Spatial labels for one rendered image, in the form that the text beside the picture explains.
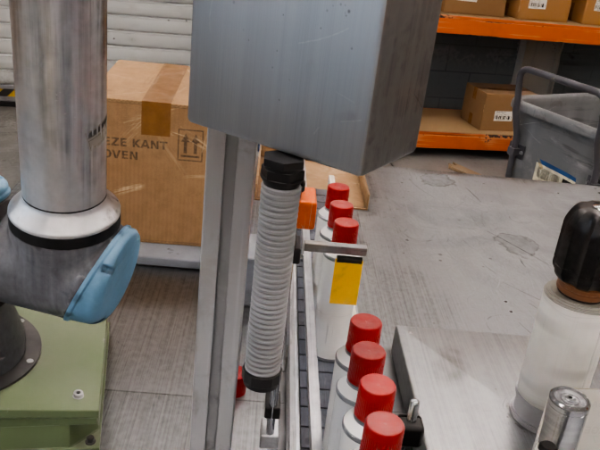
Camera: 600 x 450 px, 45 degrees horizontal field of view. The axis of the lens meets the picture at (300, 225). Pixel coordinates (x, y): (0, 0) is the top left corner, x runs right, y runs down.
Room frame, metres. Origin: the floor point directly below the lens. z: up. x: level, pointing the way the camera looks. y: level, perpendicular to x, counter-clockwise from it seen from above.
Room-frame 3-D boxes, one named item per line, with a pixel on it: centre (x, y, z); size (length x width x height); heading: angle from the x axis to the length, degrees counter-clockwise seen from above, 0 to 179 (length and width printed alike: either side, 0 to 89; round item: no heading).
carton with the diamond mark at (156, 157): (1.37, 0.28, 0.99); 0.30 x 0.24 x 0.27; 5
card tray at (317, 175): (1.69, -0.01, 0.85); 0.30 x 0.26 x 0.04; 4
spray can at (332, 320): (0.88, -0.06, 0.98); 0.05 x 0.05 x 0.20
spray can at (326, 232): (0.94, -0.05, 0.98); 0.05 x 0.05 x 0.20
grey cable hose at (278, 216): (0.53, 0.02, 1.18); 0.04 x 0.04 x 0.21
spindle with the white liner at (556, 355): (0.79, -0.35, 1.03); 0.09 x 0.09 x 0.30
